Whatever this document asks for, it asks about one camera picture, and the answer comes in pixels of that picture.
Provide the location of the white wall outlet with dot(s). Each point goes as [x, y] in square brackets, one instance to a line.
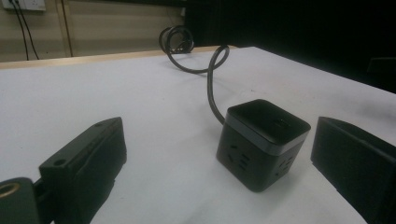
[24, 4]

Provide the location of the white table cloth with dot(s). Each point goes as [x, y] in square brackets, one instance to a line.
[162, 102]

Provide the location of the black cube power socket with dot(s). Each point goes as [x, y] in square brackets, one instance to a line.
[261, 146]

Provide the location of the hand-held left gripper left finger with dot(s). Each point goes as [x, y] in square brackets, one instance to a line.
[84, 165]

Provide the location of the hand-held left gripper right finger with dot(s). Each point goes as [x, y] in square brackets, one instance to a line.
[355, 165]

